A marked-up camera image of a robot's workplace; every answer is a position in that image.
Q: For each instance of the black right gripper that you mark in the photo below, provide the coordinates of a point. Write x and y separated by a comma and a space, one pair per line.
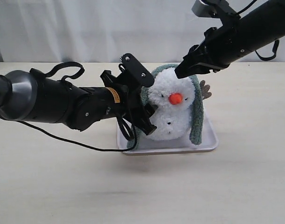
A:
220, 48

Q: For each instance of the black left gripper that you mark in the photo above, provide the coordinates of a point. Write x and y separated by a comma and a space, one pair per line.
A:
119, 98

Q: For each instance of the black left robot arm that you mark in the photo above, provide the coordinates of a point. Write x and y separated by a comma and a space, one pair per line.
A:
32, 96

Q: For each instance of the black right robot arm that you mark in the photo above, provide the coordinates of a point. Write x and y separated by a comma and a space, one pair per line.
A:
260, 27

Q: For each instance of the white plush snowman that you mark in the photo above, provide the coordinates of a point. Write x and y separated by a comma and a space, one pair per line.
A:
172, 112

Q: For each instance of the white rectangular tray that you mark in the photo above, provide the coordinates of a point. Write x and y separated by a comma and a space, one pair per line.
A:
180, 145

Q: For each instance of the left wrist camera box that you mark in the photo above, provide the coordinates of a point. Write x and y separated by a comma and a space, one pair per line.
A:
137, 70

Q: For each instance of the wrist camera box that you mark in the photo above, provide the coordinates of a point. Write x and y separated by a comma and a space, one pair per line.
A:
137, 70
213, 9

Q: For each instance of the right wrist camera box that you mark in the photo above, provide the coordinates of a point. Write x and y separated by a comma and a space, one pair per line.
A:
213, 9

